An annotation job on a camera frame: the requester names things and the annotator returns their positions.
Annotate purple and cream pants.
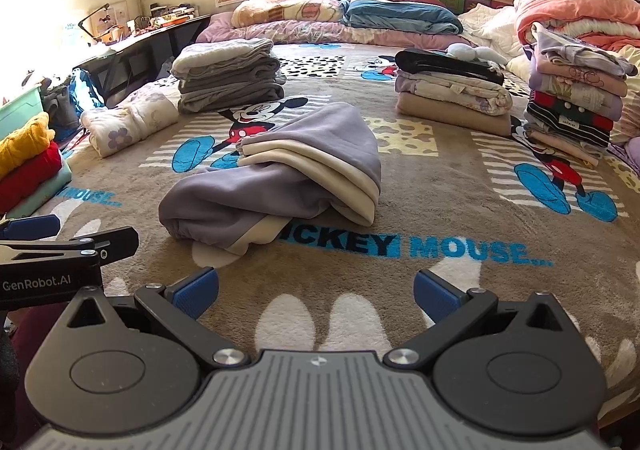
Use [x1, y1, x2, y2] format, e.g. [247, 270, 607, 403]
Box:
[158, 102, 382, 257]

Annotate grey folded clothes stack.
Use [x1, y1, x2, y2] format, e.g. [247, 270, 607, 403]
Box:
[171, 39, 285, 114]

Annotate colourful folded clothes stack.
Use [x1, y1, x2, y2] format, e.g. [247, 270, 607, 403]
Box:
[523, 22, 639, 166]

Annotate red folded garment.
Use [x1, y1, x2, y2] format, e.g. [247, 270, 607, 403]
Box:
[0, 141, 62, 214]

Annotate teal folded garment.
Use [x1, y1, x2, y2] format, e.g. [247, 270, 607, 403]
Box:
[6, 161, 73, 219]

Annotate yellow folded garment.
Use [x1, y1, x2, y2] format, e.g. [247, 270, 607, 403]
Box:
[0, 111, 55, 178]

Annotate Mickey Mouse brown blanket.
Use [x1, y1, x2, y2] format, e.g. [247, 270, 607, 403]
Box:
[19, 41, 640, 426]

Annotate green plastic bin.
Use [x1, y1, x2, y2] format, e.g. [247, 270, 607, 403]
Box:
[0, 86, 43, 139]

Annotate white floral folded quilt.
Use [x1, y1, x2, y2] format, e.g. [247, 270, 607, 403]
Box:
[80, 93, 179, 158]

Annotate black desk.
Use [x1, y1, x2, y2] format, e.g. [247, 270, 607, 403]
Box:
[78, 15, 210, 108]

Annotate beige folded blanket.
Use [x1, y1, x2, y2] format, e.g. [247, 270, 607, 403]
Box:
[396, 92, 511, 137]

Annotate floral white folded blanket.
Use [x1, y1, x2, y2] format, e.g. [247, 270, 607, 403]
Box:
[395, 70, 513, 117]

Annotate pink purple long quilt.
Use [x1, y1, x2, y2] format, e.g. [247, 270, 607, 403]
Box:
[196, 12, 470, 51]

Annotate black folded garment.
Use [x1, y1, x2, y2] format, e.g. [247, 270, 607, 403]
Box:
[395, 48, 504, 85]

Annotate cartoon print pillow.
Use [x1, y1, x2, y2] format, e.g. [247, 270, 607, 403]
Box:
[231, 0, 343, 28]

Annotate white cream quilt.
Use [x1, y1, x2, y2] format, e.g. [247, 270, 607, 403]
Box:
[458, 4, 523, 59]

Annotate blue folded quilt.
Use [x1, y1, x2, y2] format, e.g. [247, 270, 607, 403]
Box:
[341, 0, 463, 34]

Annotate pink folded quilt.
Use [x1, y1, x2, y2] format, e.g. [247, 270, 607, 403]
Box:
[513, 0, 639, 51]

